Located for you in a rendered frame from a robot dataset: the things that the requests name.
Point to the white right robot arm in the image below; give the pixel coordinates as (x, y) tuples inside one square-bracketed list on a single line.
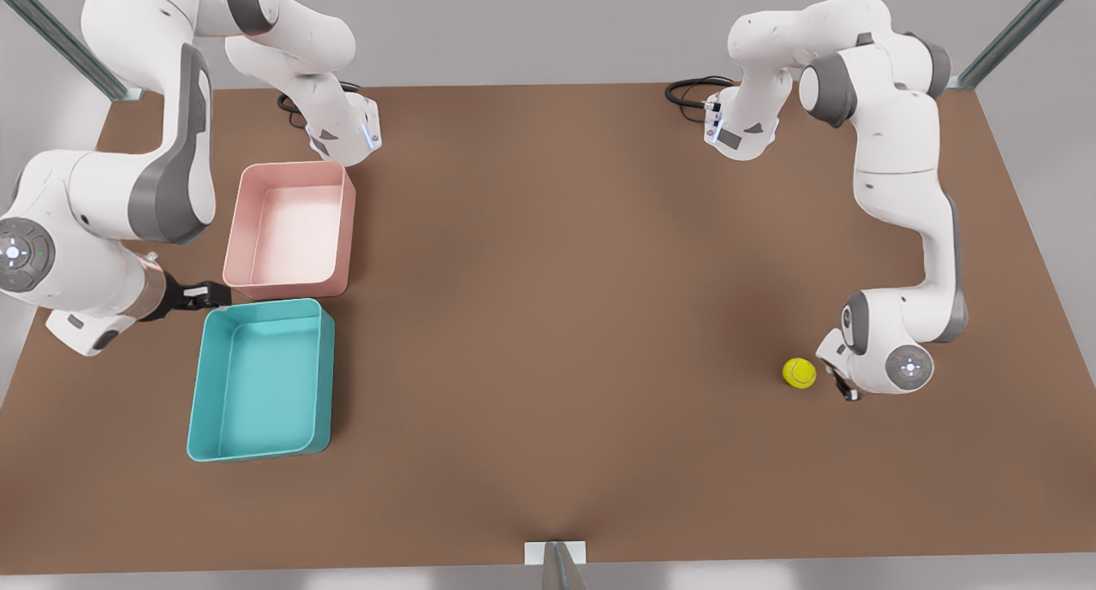
[(103, 187)]

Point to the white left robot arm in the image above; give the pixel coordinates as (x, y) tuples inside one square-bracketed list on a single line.
[(890, 145)]

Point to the yellow tennis ball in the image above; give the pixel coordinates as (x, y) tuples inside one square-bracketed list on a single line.
[(799, 373)]

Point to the teal rectangular tray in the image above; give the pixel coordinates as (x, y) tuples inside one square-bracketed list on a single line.
[(261, 380)]

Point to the pink rectangular tray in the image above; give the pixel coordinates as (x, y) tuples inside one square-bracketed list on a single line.
[(291, 229)]

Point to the silver frame post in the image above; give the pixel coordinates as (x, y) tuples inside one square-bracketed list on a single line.
[(64, 38), (561, 566), (1010, 33)]

